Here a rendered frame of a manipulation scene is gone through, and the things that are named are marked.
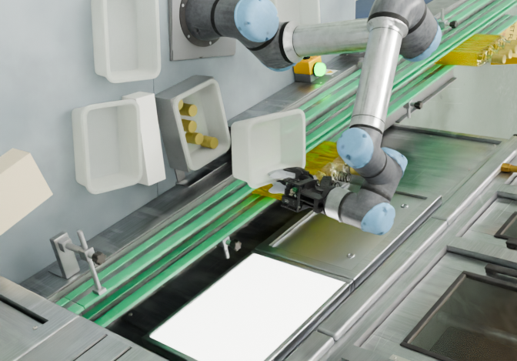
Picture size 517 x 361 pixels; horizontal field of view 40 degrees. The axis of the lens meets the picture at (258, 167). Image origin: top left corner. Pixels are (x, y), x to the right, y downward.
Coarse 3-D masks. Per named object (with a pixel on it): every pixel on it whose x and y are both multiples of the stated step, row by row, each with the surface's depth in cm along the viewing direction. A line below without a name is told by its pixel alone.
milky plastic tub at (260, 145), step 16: (288, 112) 179; (240, 128) 172; (256, 128) 181; (272, 128) 186; (288, 128) 187; (304, 128) 185; (240, 144) 173; (256, 144) 182; (272, 144) 187; (288, 144) 188; (304, 144) 186; (240, 160) 174; (256, 160) 183; (272, 160) 188; (288, 160) 190; (304, 160) 187; (240, 176) 175; (256, 176) 179
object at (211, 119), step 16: (208, 80) 196; (192, 96) 201; (208, 96) 202; (176, 112) 188; (208, 112) 205; (224, 112) 202; (208, 128) 208; (224, 128) 204; (192, 144) 204; (224, 144) 206; (192, 160) 201; (208, 160) 200
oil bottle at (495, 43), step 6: (468, 42) 281; (474, 42) 279; (480, 42) 278; (486, 42) 276; (492, 42) 275; (498, 42) 276; (498, 48) 275; (504, 48) 273; (510, 48) 272; (516, 48) 271
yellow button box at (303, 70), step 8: (312, 56) 235; (320, 56) 235; (296, 64) 234; (304, 64) 232; (312, 64) 232; (296, 72) 236; (304, 72) 233; (312, 72) 233; (296, 80) 237; (304, 80) 235; (312, 80) 233
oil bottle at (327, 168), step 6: (306, 162) 208; (312, 162) 208; (318, 162) 207; (324, 162) 206; (330, 162) 206; (312, 168) 205; (318, 168) 204; (324, 168) 203; (330, 168) 204; (336, 168) 205; (324, 174) 203; (330, 174) 203
